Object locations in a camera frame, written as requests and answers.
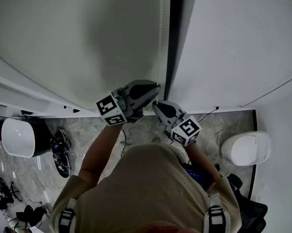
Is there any white roller blind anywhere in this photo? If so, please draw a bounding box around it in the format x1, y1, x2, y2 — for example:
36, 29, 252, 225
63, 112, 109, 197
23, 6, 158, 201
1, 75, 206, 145
0, 0, 172, 111

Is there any black wired floor device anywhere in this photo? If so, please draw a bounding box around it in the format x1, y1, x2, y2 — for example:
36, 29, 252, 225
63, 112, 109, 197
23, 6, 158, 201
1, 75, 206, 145
50, 129, 72, 179

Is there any white black shoulder strap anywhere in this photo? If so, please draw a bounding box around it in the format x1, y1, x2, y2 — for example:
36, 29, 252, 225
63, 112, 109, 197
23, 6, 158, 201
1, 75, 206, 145
205, 194, 228, 233
58, 199, 78, 233

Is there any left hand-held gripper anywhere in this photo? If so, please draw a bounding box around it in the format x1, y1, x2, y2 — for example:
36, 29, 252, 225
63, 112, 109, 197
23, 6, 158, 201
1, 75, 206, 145
96, 80, 161, 126

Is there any white rounded bin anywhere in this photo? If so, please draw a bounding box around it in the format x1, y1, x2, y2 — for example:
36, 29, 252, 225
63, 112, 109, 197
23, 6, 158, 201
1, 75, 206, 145
221, 131, 272, 166

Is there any black wheeled stand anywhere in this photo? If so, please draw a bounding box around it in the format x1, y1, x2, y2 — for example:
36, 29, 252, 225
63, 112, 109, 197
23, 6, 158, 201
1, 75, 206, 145
0, 173, 22, 212

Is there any person's left forearm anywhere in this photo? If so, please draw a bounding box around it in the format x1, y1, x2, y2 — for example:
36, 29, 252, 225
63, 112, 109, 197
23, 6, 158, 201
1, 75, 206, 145
78, 123, 123, 186

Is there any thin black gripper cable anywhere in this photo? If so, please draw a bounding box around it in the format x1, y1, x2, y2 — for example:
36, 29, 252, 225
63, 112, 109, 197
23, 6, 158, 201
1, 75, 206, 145
120, 127, 128, 158

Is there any thin gray wall cable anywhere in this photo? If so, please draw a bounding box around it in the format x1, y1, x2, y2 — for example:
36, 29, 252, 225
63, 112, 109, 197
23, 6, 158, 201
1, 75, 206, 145
239, 70, 292, 108

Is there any white bead chain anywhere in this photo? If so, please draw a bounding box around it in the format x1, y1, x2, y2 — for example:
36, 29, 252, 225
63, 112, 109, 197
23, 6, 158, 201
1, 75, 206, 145
157, 0, 165, 101

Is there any person's beige shirt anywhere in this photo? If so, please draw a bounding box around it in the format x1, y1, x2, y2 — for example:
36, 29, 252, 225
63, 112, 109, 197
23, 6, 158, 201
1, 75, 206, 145
50, 143, 242, 233

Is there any black power cable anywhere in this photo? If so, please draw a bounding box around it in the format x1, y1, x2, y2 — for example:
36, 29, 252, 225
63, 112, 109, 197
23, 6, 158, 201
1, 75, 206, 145
196, 105, 220, 123

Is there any small black angular device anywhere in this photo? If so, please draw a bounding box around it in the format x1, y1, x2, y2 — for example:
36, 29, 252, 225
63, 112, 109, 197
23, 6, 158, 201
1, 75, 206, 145
63, 105, 81, 114

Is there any black mesh office chair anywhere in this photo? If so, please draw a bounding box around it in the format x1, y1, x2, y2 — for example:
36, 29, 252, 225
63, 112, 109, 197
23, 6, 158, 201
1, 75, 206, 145
215, 164, 268, 233

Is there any person's right forearm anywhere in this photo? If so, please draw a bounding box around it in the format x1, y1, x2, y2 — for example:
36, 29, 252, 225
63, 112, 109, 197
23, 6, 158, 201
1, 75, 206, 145
183, 143, 222, 186

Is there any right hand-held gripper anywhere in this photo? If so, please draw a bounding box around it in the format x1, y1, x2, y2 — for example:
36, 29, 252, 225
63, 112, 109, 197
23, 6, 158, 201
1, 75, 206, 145
152, 100, 202, 147

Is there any blue screen handheld device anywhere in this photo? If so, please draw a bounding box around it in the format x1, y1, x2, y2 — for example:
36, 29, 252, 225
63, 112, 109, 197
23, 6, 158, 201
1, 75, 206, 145
182, 163, 214, 189

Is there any black floor equipment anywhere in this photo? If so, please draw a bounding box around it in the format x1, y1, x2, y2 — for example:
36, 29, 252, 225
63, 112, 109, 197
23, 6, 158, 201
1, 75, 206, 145
16, 204, 48, 228

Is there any black window frame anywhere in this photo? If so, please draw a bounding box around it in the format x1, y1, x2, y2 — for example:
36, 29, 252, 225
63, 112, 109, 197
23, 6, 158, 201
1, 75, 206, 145
163, 0, 198, 101

